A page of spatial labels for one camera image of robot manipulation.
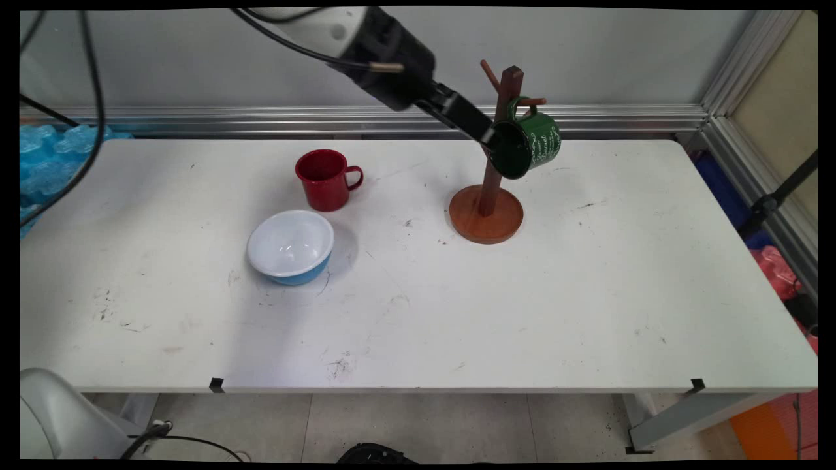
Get horizontal aluminium frame rail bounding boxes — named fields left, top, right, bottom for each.
left=20, top=103, right=709, bottom=139

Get thin black hanging cable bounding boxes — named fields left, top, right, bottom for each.
left=20, top=9, right=48, bottom=54

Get blue bubble wrap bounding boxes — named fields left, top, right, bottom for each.
left=20, top=124, right=135, bottom=239

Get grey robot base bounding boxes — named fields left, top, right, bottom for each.
left=20, top=367, right=131, bottom=460

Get black floor cable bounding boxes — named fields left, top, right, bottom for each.
left=119, top=419, right=246, bottom=462

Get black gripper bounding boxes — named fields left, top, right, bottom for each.
left=338, top=7, right=502, bottom=148

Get blue box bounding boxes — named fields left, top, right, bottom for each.
left=694, top=151, right=771, bottom=249

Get blue and white bowl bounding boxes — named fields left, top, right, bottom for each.
left=246, top=210, right=335, bottom=286

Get orange crate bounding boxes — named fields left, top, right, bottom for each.
left=728, top=390, right=818, bottom=460

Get red plastic bag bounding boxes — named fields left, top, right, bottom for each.
left=750, top=245, right=818, bottom=353

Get beige wall panel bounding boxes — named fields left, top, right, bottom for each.
left=730, top=10, right=818, bottom=226

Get black object on floor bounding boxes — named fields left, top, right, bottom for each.
left=336, top=443, right=419, bottom=464

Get black tripod leg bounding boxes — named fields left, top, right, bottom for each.
left=738, top=150, right=818, bottom=239

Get black cable along wall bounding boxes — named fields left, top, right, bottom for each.
left=20, top=94, right=80, bottom=128

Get green enamel mug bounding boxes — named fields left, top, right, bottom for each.
left=490, top=97, right=562, bottom=180

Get red enamel mug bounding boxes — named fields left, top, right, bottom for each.
left=295, top=149, right=364, bottom=212

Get brown wooden mug tree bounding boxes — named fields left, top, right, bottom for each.
left=449, top=60, right=547, bottom=245

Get thick black hanging cable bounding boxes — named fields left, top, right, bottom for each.
left=20, top=9, right=106, bottom=228

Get grey table leg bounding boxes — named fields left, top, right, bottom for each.
left=620, top=392, right=784, bottom=455

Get slanted aluminium frame post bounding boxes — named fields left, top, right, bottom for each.
left=700, top=9, right=818, bottom=302

